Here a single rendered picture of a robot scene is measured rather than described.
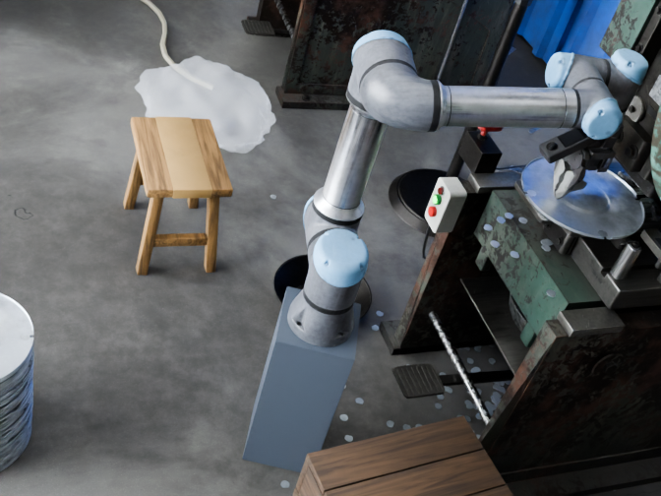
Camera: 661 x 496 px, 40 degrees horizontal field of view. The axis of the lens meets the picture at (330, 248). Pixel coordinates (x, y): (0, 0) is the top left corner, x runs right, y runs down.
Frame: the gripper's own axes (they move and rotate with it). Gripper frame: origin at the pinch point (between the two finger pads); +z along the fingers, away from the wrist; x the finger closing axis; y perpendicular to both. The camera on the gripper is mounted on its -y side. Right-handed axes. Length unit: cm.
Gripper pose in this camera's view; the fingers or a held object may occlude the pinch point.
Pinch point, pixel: (556, 193)
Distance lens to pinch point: 207.7
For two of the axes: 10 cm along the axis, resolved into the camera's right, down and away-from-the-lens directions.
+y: 9.2, -0.5, 3.8
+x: -3.1, -6.8, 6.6
